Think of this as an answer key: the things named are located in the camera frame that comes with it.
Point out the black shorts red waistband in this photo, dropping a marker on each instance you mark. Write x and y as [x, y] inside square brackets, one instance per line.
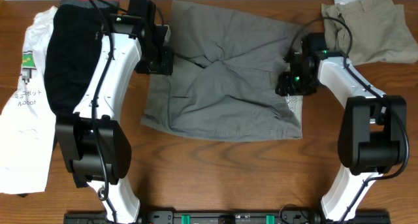
[73, 52]

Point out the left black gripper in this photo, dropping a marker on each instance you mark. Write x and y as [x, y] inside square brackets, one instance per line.
[166, 66]

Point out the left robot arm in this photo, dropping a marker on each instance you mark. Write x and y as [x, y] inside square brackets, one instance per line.
[94, 146]

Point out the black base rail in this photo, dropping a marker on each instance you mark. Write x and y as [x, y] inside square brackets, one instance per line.
[225, 217]

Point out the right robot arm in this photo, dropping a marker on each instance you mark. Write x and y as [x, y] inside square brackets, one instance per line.
[372, 144]

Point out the grey shorts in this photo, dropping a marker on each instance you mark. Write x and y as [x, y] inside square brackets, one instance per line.
[226, 68]

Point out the white printed t-shirt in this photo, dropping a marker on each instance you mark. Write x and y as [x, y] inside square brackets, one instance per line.
[27, 122]

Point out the khaki folded shorts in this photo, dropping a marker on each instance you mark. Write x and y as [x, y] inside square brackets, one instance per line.
[379, 31]

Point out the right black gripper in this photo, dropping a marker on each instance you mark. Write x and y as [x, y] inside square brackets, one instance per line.
[284, 81]

